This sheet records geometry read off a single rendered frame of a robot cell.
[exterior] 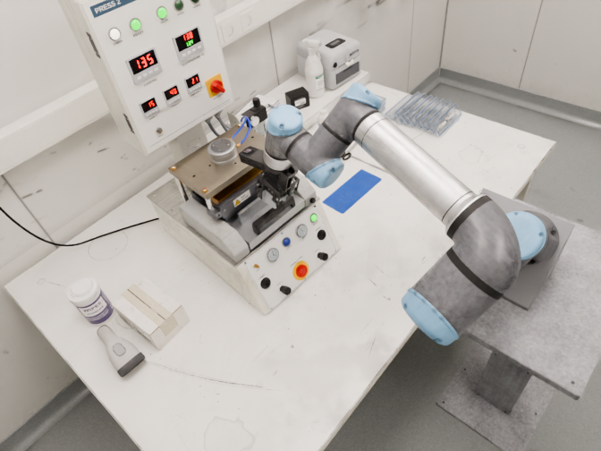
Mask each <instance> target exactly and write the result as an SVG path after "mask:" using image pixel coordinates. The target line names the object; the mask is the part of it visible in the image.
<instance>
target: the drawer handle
mask: <svg viewBox="0 0 601 451"><path fill-rule="evenodd" d="M289 206H291V207H292V208H294V207H295V206H296V205H295V199H294V197H293V196H292V195H291V196H286V201H282V200H281V201H280V202H279V205H277V204H276V208H271V209H270V210H269V211H267V212H266V213H265V214H264V215H262V216H261V217H259V218H258V219H257V220H256V221H254V222H253V223H252V228H253V231H254V233H255V234H257V235H260V234H261V232H260V228H262V227H263V226H264V225H266V224H267V223H268V222H269V221H271V220H272V219H273V218H275V217H276V216H277V215H279V214H280V213H281V212H282V211H284V210H285V209H286V208H288V207H289Z"/></svg>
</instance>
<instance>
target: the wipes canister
mask: <svg viewBox="0 0 601 451"><path fill-rule="evenodd" d="M67 298H68V300H69V301H70V302H71V303H72V304H73V305H74V306H75V307H76V308H77V309H78V311H79V312H80V313H81V314H82V315H83V317H84V318H85V319H86V320H87V321H88V322H89V324H91V325H92V326H102V325H105V324H106V323H107V322H108V321H110V320H111V319H112V317H113V316H114V307H113V306H112V304H111V302H110V301H109V299H108V298H107V297H106V295H105V294H104V292H103V291H102V290H101V288H100V287H99V285H98V283H97V281H96V280H95V279H94V278H92V277H84V278H81V279H79V280H77V281H75V282H74V283H73V284H71V286H70V287H69V289H68V291H67Z"/></svg>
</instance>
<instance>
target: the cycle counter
mask: <svg viewBox="0 0 601 451"><path fill-rule="evenodd" d="M132 63H133V66H134V68H135V71H136V72H139V71H141V70H143V69H145V68H147V67H149V66H150V65H152V64H154V63H155V61H154V58H153V56H152V54H151V52H150V53H147V54H145V55H143V56H141V57H139V58H137V59H135V60H133V61H132Z"/></svg>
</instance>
